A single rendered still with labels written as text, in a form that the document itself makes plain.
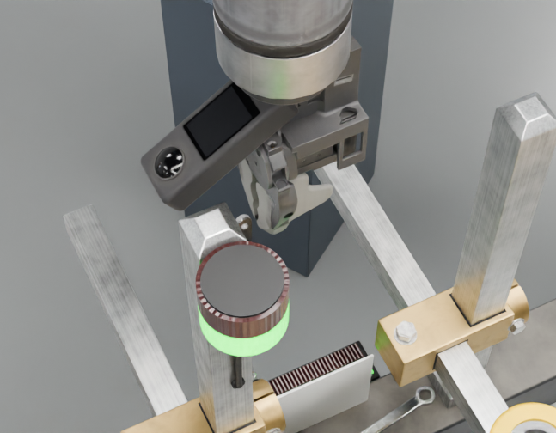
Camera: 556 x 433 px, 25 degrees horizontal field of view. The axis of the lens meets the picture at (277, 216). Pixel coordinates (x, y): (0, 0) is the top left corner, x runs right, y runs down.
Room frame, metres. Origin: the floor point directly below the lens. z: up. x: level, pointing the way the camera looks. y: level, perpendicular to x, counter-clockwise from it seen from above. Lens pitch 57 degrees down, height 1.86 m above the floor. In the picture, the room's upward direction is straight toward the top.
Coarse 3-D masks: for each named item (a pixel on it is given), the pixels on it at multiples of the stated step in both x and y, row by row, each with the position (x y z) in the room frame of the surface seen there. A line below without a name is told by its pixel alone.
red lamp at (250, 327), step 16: (208, 256) 0.42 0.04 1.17; (288, 288) 0.39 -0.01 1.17; (208, 304) 0.38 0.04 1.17; (288, 304) 0.39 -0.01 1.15; (208, 320) 0.38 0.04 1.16; (224, 320) 0.37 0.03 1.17; (240, 320) 0.37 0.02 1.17; (256, 320) 0.37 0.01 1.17; (272, 320) 0.38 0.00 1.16; (240, 336) 0.37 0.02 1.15; (256, 336) 0.37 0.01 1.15
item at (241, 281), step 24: (216, 264) 0.41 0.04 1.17; (240, 264) 0.41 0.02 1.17; (264, 264) 0.41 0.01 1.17; (216, 288) 0.39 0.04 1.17; (240, 288) 0.39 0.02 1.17; (264, 288) 0.39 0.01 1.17; (240, 312) 0.38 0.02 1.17; (264, 312) 0.38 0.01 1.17; (240, 360) 0.42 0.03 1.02; (240, 384) 0.42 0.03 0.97
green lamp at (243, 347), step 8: (288, 312) 0.39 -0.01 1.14; (200, 320) 0.39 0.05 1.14; (288, 320) 0.40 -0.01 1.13; (208, 328) 0.38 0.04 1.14; (280, 328) 0.38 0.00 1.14; (208, 336) 0.38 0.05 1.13; (216, 336) 0.38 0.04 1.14; (224, 336) 0.37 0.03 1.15; (264, 336) 0.37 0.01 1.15; (272, 336) 0.38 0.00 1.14; (280, 336) 0.38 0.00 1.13; (216, 344) 0.38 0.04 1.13; (224, 344) 0.37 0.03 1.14; (232, 344) 0.37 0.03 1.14; (240, 344) 0.37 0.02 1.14; (248, 344) 0.37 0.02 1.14; (256, 344) 0.37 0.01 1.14; (264, 344) 0.37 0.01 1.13; (272, 344) 0.38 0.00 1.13; (232, 352) 0.37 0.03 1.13; (240, 352) 0.37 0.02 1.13; (248, 352) 0.37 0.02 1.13; (256, 352) 0.37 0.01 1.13
